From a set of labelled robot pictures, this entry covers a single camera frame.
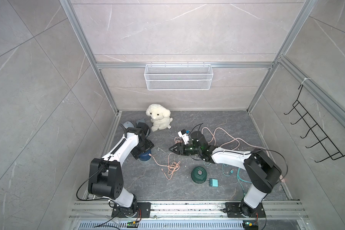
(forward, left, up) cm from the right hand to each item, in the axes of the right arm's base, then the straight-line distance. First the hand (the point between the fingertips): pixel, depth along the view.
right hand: (171, 150), depth 81 cm
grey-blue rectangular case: (+5, +13, +15) cm, 21 cm away
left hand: (+4, +15, -5) cm, 16 cm away
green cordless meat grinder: (-13, -15, -3) cm, 20 cm away
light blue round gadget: (+24, +32, -5) cm, 40 cm away
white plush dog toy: (+25, +8, +3) cm, 26 cm away
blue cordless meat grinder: (-2, +16, -2) cm, 16 cm away
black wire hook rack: (-13, -68, +20) cm, 72 cm away
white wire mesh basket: (+50, -5, +17) cm, 53 cm away
